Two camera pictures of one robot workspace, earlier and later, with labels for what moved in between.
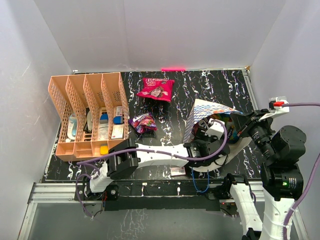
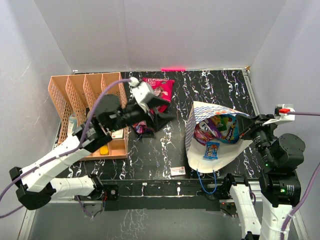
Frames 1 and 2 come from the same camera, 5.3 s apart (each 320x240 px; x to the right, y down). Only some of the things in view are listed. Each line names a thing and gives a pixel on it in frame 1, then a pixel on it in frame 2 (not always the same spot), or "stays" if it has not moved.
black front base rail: [158, 196] stays
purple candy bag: [142, 124] stays
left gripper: [201, 134] to [159, 122]
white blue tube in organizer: [72, 127] stays
